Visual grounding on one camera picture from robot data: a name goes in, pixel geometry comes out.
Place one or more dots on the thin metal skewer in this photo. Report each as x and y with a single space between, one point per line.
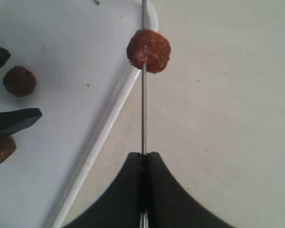
144 214

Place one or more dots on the red meat piece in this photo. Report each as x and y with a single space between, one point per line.
7 148
19 81
149 48

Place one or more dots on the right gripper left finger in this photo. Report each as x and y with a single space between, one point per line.
119 205

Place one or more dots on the white rectangular plastic tray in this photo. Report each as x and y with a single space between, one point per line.
76 50

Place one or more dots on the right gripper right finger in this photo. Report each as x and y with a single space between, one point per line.
170 205

